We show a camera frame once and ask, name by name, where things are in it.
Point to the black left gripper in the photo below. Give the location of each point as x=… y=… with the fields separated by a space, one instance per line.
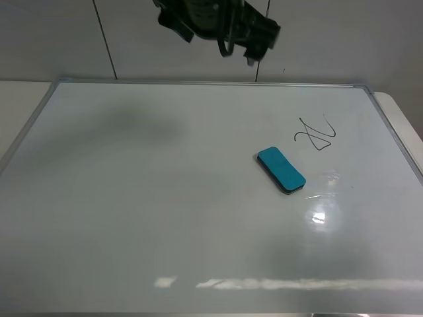
x=229 y=23

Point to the blue whiteboard eraser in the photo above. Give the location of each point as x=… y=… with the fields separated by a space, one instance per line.
x=281 y=171

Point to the black marker scribble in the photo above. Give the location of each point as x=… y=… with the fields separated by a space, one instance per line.
x=317 y=138

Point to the whiteboard with aluminium frame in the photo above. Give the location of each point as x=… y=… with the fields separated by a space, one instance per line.
x=148 y=197

